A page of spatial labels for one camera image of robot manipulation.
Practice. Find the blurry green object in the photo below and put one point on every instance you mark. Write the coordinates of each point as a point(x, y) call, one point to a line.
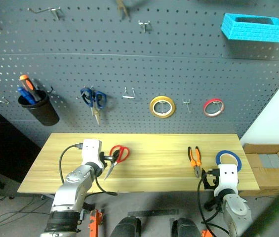
point(275, 212)

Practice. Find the silver double prong hook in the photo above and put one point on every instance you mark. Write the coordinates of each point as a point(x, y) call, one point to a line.
point(129, 96)

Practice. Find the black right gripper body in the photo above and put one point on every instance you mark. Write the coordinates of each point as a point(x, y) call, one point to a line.
point(212, 182)

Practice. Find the wooden table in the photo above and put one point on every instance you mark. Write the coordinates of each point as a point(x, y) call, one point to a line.
point(139, 163)

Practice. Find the long silver pegboard hook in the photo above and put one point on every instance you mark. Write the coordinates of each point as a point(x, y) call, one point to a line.
point(52, 11)

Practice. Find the blue tape roll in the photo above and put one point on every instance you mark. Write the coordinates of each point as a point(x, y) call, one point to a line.
point(238, 159)

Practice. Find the cyan plastic basket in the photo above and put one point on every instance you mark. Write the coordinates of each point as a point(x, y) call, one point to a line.
point(254, 29)

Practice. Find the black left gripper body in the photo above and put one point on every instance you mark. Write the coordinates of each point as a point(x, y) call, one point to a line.
point(102, 158)

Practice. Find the black cabinet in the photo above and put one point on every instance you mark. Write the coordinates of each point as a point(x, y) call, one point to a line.
point(1, 140)

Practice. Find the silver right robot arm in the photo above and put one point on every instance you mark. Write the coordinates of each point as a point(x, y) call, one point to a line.
point(235, 209)

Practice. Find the red tape roll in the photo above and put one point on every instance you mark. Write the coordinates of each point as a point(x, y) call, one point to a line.
point(207, 105)

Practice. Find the grey pegboard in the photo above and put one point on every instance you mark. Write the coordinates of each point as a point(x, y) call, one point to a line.
point(139, 69)

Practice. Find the dark rounded shape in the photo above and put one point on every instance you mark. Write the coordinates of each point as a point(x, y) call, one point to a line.
point(127, 227)
point(187, 227)

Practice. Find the black plastic cup holder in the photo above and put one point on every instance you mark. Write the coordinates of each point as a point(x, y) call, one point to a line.
point(41, 109)

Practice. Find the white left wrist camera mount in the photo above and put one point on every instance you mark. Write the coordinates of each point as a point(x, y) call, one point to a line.
point(91, 153)

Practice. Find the open cardboard box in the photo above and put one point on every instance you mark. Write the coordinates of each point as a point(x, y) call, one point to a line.
point(270, 170)

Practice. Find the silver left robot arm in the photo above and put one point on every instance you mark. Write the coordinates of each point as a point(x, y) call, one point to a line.
point(72, 187)

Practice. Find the grey foam blocks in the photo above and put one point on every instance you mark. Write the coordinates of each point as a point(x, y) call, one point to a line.
point(271, 160)

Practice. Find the orange metal bracket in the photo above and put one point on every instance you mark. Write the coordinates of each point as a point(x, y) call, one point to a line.
point(95, 222)

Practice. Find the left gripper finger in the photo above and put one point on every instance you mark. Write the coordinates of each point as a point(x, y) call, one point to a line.
point(109, 161)
point(114, 154)

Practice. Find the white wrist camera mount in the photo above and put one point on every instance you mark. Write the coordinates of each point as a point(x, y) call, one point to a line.
point(227, 179)
point(91, 153)

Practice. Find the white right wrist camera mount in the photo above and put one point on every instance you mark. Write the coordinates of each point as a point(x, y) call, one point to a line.
point(227, 179)

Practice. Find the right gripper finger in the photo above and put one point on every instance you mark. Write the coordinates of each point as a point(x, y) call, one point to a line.
point(209, 187)
point(204, 176)

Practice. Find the yellow tape roll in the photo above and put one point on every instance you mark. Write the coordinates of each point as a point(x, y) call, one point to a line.
point(154, 108)

